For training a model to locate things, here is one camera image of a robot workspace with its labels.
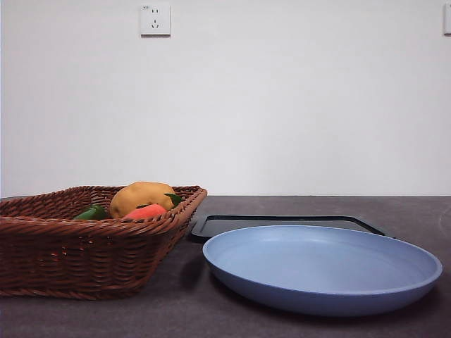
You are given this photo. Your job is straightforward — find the orange carrot with green leaves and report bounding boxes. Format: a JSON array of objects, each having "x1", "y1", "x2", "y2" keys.
[{"x1": 123, "y1": 192, "x2": 185, "y2": 221}]

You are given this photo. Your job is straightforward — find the blue round plate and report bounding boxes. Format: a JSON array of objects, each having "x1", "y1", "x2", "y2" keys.
[{"x1": 202, "y1": 225, "x2": 444, "y2": 318}]

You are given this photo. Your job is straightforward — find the black flat tray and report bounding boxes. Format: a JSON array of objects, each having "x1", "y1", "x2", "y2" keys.
[{"x1": 191, "y1": 214, "x2": 397, "y2": 242}]

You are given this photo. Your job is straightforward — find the yellow-brown potato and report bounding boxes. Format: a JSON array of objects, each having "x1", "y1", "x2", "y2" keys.
[{"x1": 109, "y1": 181, "x2": 179, "y2": 220}]

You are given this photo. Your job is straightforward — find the green pepper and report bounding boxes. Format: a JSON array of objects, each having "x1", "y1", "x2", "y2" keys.
[{"x1": 73, "y1": 205, "x2": 109, "y2": 222}]

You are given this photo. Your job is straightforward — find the brown wicker basket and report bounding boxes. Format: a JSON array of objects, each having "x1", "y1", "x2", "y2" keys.
[{"x1": 0, "y1": 185, "x2": 208, "y2": 301}]

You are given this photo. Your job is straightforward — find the white wall socket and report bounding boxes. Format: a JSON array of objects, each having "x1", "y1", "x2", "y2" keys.
[{"x1": 140, "y1": 4, "x2": 172, "y2": 38}]

